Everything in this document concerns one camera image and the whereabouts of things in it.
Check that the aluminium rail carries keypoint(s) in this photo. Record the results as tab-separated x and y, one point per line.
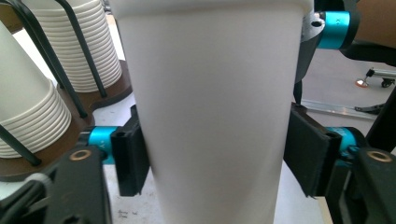
336	108

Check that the single white paper cup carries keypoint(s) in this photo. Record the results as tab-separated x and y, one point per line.
211	109

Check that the black metal frame stand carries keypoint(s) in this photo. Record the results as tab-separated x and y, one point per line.
384	124

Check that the chrome wheeled base leg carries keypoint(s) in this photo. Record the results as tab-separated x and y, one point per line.
384	73

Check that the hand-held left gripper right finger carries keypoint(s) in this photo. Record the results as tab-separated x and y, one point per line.
311	152

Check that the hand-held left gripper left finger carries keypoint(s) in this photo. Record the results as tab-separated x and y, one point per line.
129	155

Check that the stack of white paper cups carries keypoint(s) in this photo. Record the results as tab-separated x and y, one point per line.
21	93
67	62

